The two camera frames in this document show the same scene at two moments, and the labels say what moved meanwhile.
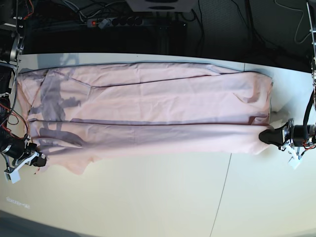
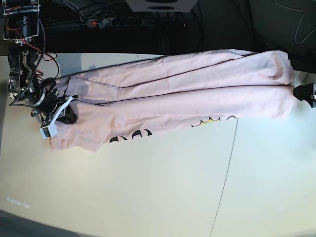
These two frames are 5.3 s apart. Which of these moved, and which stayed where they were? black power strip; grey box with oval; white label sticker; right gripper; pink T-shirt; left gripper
Moved: right gripper; pink T-shirt; left gripper
Stayed: black power strip; white label sticker; grey box with oval
